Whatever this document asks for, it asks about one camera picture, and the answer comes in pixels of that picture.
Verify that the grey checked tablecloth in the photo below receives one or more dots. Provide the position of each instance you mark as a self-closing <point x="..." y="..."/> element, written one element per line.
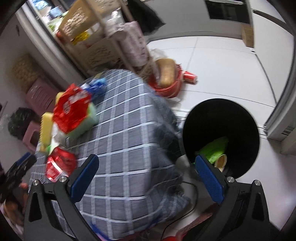
<point x="137" y="141"/>

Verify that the white refrigerator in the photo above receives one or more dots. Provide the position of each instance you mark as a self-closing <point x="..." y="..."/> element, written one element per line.
<point x="274" y="42"/>

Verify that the wooden shelf rack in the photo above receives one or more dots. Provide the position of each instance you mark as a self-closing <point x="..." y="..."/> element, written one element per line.
<point x="102" y="35"/>

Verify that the beige perforated basket upper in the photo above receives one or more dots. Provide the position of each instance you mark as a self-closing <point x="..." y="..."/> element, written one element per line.
<point x="83" y="15"/>

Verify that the beige paper cup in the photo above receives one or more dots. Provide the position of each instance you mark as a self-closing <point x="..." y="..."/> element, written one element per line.
<point x="220" y="163"/>

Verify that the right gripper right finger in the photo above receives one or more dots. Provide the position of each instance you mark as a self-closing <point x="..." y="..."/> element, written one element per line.
<point x="214" y="181"/>

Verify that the red snack bag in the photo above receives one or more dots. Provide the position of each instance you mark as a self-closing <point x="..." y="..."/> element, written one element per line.
<point x="71" y="108"/>

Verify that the black trash bin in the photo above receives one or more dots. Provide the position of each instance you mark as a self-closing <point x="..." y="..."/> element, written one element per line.
<point x="221" y="124"/>

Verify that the pink plastic stool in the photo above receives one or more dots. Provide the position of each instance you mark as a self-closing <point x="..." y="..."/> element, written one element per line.
<point x="41" y="97"/>

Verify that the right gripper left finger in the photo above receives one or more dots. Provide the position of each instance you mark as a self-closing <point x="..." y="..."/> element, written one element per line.
<point x="77" y="183"/>

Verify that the blue wrapper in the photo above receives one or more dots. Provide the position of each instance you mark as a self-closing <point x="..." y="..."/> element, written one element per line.
<point x="96" y="88"/>

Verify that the green snack bag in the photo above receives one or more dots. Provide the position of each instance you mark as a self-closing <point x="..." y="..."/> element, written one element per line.
<point x="214" y="151"/>

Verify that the cardboard box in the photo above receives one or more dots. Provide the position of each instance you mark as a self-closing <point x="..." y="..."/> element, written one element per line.
<point x="247" y="33"/>

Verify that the patterned cloth towel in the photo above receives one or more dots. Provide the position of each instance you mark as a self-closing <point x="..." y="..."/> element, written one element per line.
<point x="131" y="40"/>

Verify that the black garment hanging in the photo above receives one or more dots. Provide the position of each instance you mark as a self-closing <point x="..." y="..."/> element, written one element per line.
<point x="146" y="17"/>

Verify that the butternut squash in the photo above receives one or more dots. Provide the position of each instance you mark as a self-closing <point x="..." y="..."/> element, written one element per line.
<point x="167" y="72"/>

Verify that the red paper cup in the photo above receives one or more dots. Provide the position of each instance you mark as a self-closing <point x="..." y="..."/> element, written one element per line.
<point x="189" y="77"/>

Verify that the small red packet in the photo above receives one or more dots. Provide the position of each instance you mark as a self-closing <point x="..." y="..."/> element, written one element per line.
<point x="60" y="163"/>

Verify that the beige perforated basket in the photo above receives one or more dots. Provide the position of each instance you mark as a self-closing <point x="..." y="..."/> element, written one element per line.
<point x="83" y="15"/>
<point x="99" y="53"/>

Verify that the beige perforated basket lower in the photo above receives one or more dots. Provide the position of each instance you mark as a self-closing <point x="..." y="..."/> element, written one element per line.
<point x="99" y="53"/>

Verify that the green sponge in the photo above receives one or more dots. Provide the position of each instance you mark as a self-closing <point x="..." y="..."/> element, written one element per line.
<point x="90" y="120"/>

